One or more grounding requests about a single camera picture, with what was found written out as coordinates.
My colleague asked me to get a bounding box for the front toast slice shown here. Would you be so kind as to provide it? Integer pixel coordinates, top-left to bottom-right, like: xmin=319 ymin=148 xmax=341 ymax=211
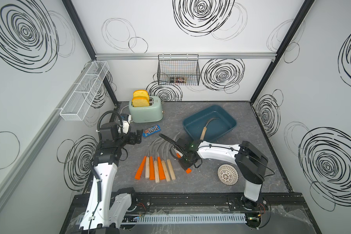
xmin=132 ymin=97 xmax=150 ymax=107

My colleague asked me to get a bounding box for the teal plastic storage box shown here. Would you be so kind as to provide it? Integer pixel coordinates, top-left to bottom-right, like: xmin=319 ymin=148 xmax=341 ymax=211
xmin=182 ymin=105 xmax=237 ymax=142

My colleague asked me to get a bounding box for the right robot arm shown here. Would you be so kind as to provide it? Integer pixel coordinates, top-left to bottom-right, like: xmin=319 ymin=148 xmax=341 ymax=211
xmin=173 ymin=138 xmax=269 ymax=210

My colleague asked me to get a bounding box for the jar in wire basket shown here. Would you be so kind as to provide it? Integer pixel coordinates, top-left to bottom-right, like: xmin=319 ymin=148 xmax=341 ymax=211
xmin=169 ymin=77 xmax=187 ymax=84

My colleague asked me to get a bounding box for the mint green toaster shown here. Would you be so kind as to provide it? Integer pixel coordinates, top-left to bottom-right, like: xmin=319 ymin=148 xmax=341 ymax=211
xmin=129 ymin=96 xmax=163 ymax=123

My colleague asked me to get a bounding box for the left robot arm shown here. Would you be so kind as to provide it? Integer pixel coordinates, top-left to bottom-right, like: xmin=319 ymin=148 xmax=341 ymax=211
xmin=77 ymin=111 xmax=143 ymax=234

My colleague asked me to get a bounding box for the orange sickle far left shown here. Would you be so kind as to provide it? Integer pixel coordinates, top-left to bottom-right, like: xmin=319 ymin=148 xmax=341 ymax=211
xmin=135 ymin=156 xmax=147 ymax=180

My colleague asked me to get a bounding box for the wooden handled sickle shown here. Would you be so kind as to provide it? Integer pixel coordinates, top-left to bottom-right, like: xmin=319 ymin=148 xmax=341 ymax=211
xmin=200 ymin=118 xmax=219 ymax=141

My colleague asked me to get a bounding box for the black wire wall basket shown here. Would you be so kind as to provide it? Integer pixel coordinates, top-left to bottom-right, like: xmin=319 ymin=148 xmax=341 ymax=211
xmin=157 ymin=54 xmax=201 ymax=86

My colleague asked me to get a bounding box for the white wire wall shelf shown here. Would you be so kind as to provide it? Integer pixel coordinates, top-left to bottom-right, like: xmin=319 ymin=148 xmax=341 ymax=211
xmin=60 ymin=60 xmax=109 ymax=121

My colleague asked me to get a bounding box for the rear toast slice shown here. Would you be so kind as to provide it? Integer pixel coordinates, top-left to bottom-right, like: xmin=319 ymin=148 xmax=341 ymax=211
xmin=133 ymin=90 xmax=150 ymax=101

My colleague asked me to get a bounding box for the white round strainer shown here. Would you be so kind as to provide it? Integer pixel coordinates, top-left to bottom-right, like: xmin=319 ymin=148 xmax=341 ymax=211
xmin=217 ymin=164 xmax=239 ymax=186

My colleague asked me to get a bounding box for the blue candy packet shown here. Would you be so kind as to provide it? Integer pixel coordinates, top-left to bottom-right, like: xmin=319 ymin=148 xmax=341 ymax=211
xmin=142 ymin=125 xmax=161 ymax=137

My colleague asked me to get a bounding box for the grey slotted cable duct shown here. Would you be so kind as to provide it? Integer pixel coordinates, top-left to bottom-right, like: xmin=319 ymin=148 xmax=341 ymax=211
xmin=122 ymin=214 xmax=247 ymax=225

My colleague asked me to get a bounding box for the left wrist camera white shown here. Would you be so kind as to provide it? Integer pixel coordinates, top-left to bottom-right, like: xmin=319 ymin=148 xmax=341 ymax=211
xmin=121 ymin=114 xmax=132 ymax=134

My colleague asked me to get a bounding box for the toast slice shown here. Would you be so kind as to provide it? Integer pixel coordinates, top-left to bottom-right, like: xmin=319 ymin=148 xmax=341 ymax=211
xmin=133 ymin=90 xmax=150 ymax=101
xmin=132 ymin=97 xmax=150 ymax=107

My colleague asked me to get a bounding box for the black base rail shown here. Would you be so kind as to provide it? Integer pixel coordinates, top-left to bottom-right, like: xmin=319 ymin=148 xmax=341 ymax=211
xmin=73 ymin=191 xmax=306 ymax=212

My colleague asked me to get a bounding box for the orange handled sickle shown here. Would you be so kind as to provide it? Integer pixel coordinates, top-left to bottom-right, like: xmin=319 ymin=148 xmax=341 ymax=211
xmin=176 ymin=153 xmax=192 ymax=174

